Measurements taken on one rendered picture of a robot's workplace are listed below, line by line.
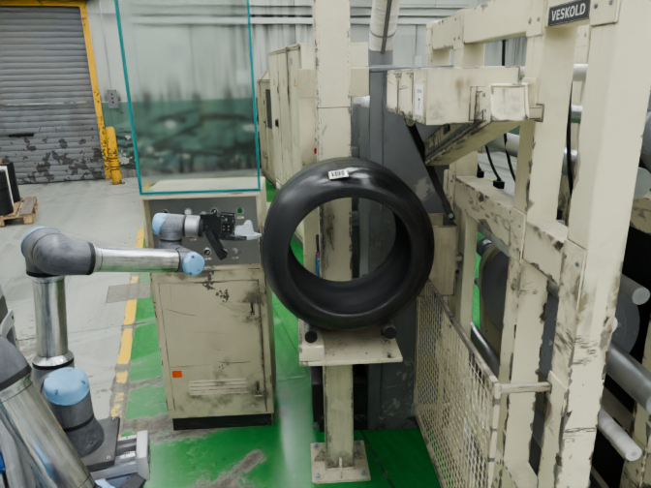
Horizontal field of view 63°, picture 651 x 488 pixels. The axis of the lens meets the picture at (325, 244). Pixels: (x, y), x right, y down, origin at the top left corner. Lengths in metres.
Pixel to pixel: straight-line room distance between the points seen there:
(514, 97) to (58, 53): 9.90
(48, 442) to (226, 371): 1.71
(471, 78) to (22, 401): 1.24
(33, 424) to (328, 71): 1.46
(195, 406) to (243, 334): 0.48
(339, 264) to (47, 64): 9.19
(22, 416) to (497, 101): 1.23
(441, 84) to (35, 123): 9.90
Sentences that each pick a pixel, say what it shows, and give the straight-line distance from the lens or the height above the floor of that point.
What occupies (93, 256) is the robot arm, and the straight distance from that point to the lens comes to 1.62.
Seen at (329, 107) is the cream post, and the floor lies 1.65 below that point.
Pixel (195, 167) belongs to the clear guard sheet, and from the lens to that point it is 2.48.
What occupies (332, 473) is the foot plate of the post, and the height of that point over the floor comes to 0.01.
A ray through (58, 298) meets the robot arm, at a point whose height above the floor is 1.15.
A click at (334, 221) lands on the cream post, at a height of 1.22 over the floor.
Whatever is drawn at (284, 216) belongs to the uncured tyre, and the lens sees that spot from 1.71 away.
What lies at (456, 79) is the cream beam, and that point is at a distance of 1.47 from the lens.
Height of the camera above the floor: 1.77
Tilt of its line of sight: 18 degrees down
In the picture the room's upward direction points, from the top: 1 degrees counter-clockwise
